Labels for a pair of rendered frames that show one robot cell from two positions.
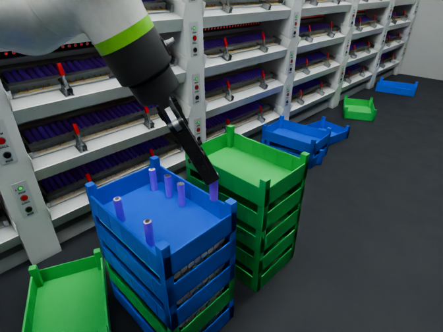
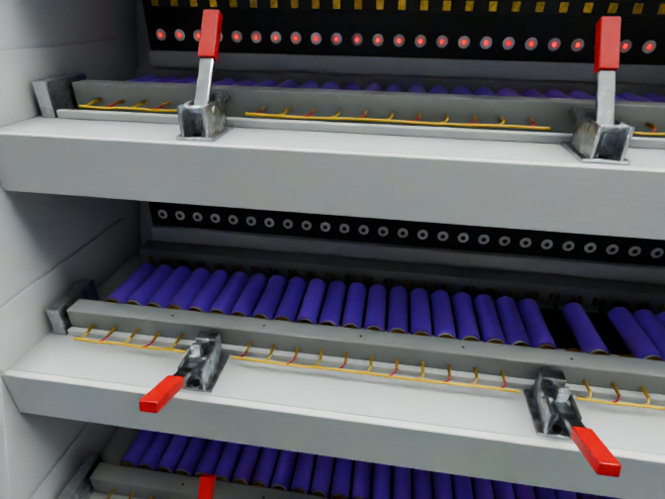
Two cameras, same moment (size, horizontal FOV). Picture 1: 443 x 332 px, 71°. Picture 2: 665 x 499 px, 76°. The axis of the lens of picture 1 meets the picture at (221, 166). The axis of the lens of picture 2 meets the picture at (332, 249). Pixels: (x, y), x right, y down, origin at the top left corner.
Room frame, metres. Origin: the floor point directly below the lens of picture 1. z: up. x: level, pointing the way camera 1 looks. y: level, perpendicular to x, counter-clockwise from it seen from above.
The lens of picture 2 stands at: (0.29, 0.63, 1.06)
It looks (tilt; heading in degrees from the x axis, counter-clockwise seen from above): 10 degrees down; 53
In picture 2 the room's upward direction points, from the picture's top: 4 degrees clockwise
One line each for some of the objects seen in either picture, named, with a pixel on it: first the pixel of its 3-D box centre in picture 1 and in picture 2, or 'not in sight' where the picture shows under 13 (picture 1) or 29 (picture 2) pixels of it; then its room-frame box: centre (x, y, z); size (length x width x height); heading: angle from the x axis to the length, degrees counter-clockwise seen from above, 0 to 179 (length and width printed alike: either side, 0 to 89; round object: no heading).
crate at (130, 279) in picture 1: (165, 255); not in sight; (0.57, 0.14, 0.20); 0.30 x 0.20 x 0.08; 46
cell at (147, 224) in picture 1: (149, 232); not in sight; (0.48, 0.15, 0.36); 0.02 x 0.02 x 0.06
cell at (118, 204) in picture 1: (119, 209); not in sight; (0.56, 0.23, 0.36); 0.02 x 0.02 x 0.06
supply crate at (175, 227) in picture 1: (159, 206); not in sight; (0.57, 0.14, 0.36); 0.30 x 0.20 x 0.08; 46
